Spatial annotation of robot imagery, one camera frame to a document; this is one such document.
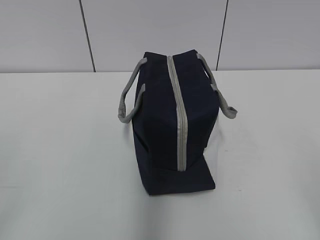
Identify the navy blue lunch bag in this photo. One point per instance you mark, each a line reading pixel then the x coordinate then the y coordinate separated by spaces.
pixel 173 103

